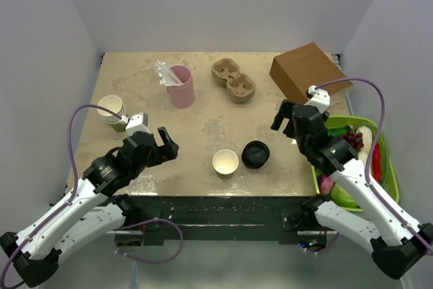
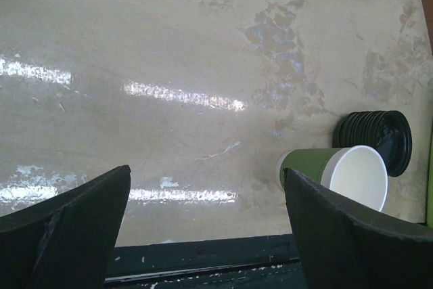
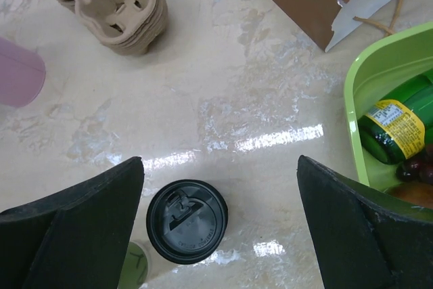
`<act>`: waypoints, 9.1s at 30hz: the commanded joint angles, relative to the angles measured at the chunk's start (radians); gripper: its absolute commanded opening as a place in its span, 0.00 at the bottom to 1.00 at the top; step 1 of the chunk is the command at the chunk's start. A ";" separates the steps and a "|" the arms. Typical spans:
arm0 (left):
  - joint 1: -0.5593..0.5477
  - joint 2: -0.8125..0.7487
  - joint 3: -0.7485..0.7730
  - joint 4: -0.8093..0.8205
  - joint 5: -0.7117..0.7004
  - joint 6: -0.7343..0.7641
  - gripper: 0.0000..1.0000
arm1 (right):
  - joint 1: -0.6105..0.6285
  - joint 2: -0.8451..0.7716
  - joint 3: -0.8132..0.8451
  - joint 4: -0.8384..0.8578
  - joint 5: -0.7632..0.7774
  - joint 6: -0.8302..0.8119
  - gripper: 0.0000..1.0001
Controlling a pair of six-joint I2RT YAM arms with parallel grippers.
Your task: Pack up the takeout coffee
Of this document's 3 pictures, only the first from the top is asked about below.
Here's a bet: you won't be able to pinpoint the green paper coffee cup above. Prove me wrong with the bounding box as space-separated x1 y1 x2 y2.
212 149 239 179

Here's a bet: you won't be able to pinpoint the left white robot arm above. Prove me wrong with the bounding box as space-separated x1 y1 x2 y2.
1 127 179 288

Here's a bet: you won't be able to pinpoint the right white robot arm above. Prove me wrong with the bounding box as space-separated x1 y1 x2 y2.
271 99 432 280

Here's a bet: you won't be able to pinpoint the green toy cucumber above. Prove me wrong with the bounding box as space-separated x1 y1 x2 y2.
327 126 352 137

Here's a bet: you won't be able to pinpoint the brown paper bag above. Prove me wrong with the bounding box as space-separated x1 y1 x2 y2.
269 43 345 104

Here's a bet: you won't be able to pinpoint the stack of black lids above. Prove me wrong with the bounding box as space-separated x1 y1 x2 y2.
241 141 270 169

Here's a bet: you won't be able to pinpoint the pink plastic tumbler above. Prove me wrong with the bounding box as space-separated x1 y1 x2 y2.
166 65 195 109

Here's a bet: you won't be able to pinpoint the purple toy grapes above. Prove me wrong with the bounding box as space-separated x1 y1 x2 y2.
342 131 364 152

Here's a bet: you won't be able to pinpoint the stack of paper cups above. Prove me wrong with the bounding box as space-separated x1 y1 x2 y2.
97 95 128 132

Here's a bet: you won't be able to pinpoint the white toy radish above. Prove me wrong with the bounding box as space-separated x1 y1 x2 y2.
357 126 373 154

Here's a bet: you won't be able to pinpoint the purple toy onion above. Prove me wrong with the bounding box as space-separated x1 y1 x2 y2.
317 174 335 196

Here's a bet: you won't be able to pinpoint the white wrapped straws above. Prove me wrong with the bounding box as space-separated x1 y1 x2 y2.
154 60 183 87

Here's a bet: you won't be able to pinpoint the red toy chili pepper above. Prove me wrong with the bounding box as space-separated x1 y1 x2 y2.
371 143 382 183

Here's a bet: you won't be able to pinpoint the green toy cabbage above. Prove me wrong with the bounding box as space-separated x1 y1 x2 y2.
331 184 359 208

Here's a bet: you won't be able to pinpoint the green plastic basket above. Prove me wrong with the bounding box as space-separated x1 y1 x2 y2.
325 115 400 213

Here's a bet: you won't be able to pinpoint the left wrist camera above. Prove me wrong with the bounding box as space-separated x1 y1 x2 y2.
125 112 149 136

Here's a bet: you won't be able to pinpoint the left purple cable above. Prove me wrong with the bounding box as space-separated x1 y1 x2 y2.
0 104 124 288

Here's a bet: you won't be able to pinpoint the purple cable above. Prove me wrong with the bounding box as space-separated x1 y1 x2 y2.
0 104 124 288
313 78 433 256

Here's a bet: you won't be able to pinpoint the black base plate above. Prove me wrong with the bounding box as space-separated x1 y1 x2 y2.
101 196 339 246

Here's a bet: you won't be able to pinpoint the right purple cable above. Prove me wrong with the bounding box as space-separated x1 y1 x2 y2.
313 78 433 256

